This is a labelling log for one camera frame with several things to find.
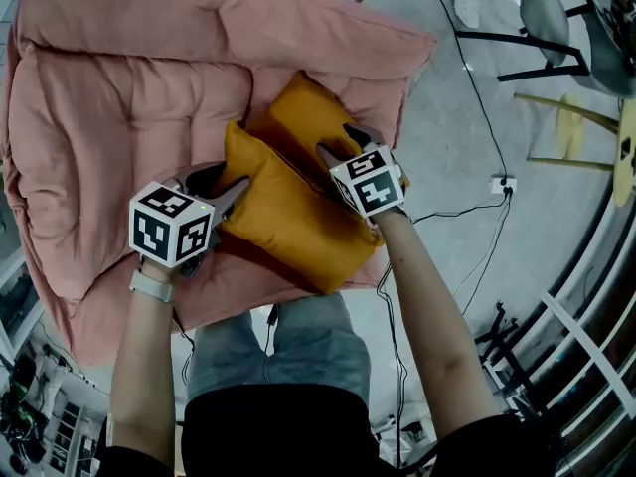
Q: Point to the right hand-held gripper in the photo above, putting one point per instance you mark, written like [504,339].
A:
[377,192]

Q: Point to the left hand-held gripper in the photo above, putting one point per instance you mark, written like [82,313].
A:
[154,231]

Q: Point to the orange pillow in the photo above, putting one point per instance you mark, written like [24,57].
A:
[303,112]
[288,216]

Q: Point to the pink padded sofa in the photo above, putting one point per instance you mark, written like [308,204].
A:
[109,107]

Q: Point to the person's right forearm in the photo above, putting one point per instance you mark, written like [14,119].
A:
[432,326]

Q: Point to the person's left forearm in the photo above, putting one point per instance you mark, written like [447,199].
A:
[141,365]

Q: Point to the white power strip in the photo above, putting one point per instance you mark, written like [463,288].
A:
[497,184]

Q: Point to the grey chair with black legs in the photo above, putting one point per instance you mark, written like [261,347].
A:
[544,23]

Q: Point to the person's black shirt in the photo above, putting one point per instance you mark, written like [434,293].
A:
[278,440]

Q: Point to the small black square object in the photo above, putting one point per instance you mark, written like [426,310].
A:
[626,148]

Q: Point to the round wooden table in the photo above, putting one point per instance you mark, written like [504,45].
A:
[623,187]

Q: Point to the white shelf unit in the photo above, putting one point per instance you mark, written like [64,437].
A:
[586,340]

